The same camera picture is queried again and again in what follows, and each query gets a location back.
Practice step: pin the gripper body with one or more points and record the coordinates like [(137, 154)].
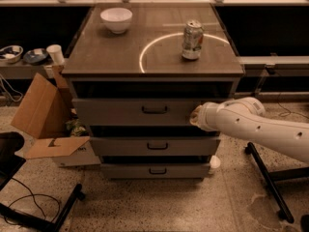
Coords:
[(203, 117)]

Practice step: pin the grey top drawer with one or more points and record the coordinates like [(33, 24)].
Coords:
[(134, 112)]

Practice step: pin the grey drawer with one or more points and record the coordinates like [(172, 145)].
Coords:
[(155, 171), (134, 112), (156, 146)]

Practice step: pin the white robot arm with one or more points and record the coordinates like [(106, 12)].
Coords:
[(244, 119)]

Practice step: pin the grey drawer cabinet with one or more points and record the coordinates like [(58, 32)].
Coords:
[(146, 62)]

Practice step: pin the grey middle drawer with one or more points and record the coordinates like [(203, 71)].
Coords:
[(156, 146)]

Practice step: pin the grey bottom drawer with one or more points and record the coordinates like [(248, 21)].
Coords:
[(155, 171)]

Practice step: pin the crushed soda can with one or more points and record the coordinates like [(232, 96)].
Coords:
[(192, 40)]

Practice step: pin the white box under flap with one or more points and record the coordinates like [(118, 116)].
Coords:
[(84, 155)]

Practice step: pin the white ceramic bowl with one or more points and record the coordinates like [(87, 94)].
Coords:
[(116, 20)]

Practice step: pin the brown cardboard box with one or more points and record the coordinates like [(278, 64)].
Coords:
[(43, 114)]

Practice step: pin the white paper cup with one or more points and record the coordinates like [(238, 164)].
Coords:
[(56, 54)]

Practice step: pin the blue patterned bowl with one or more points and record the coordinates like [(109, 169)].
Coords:
[(35, 57)]

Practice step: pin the white patterned bowl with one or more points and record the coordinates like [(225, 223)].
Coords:
[(11, 54)]

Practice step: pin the metal shelf rail right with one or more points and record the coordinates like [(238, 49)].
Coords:
[(274, 78)]

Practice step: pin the black stand frame left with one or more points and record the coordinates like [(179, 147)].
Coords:
[(36, 195)]

